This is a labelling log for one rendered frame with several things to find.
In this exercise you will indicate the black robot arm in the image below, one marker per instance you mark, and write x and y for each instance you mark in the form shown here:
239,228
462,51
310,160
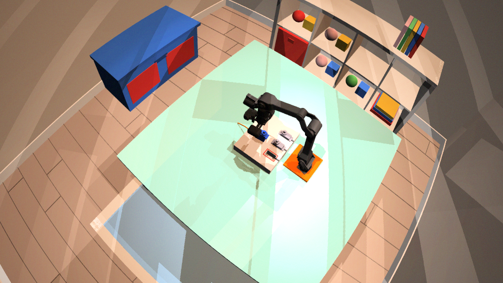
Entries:
267,103

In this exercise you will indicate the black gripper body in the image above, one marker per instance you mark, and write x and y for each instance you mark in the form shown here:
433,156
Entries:
256,130

